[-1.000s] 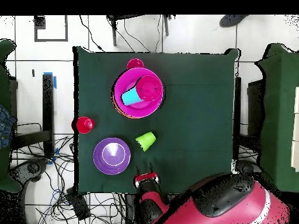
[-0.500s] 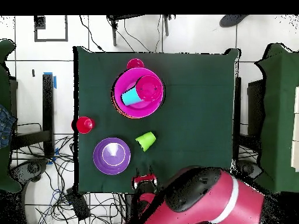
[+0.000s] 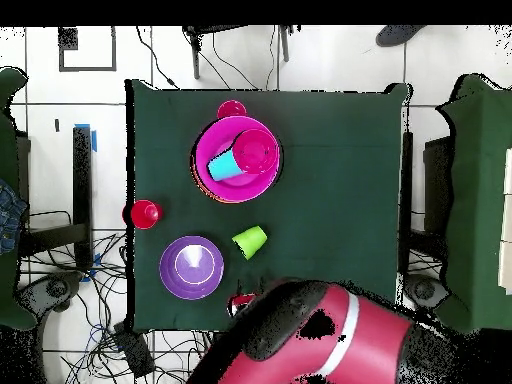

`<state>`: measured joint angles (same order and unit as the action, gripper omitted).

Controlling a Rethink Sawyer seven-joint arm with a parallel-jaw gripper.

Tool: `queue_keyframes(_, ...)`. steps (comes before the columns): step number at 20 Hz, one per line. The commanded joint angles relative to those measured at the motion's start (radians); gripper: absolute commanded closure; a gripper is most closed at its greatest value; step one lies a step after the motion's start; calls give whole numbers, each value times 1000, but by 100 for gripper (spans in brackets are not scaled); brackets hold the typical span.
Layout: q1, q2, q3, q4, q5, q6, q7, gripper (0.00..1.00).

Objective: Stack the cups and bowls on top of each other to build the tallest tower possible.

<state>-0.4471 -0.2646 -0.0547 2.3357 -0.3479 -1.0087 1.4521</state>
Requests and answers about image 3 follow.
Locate green cup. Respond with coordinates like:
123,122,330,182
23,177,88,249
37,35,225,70
231,225,268,261

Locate blue cup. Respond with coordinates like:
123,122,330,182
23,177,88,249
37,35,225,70
206,148,246,182

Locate small crimson pink bowl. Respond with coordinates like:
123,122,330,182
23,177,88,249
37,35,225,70
231,128,281,176

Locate large magenta bowl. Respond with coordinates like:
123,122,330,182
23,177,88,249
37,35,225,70
191,115,283,205

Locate purple bowl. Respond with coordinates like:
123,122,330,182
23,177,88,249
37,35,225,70
159,235,225,301

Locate red cup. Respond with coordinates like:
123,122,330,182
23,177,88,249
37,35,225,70
121,199,164,231

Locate black power strip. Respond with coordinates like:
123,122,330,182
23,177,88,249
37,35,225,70
112,322,156,379

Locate dark green tablecloth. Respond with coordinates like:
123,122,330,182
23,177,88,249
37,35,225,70
124,77,413,333

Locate crimson pink cup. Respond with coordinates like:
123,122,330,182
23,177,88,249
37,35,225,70
216,99,248,120

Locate black metal bar stand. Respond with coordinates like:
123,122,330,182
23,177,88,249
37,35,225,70
19,126,94,271

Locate blue tape strip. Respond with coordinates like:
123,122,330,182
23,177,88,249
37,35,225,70
74,122,98,154

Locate dark metal legged stand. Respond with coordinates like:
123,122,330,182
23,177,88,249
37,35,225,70
181,24,295,80

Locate blue denim fabric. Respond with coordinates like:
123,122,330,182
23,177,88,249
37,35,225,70
0,178,28,256

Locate green cloth covered table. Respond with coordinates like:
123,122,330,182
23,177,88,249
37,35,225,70
0,64,39,331
435,73,512,335

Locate white box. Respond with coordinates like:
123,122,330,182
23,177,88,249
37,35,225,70
497,147,512,295

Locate person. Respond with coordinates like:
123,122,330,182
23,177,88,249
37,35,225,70
375,24,427,48

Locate tangle of black cables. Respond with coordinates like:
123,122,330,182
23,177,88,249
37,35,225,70
19,209,213,384

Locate black cable with plug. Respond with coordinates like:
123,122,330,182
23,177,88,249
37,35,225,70
134,25,180,89

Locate grey square floor frame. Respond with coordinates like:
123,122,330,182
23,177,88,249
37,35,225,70
58,26,118,73

